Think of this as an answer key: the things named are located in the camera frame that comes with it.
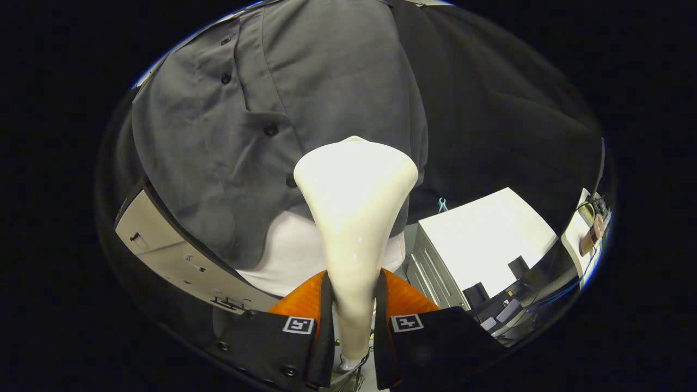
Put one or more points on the black backdrop cloth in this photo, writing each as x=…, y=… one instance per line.
x=490, y=109

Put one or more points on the white ironing backing board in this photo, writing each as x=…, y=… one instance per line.
x=288, y=256

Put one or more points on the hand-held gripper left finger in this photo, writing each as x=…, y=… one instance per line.
x=326, y=337

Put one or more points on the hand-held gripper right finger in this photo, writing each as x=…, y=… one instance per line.
x=380, y=337

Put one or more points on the white garment steamer head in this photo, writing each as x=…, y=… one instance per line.
x=354, y=207

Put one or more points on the dark grey collared shirt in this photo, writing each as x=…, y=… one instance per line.
x=218, y=136

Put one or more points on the grey cabinet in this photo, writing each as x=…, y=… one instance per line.
x=163, y=250

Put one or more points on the small black box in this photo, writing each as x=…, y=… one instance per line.
x=518, y=267
x=476, y=294

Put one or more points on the brown object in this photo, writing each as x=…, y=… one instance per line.
x=591, y=239

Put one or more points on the white drawer cabinet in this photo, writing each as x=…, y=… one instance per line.
x=479, y=234

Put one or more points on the small blue clip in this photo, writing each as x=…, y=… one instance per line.
x=442, y=204

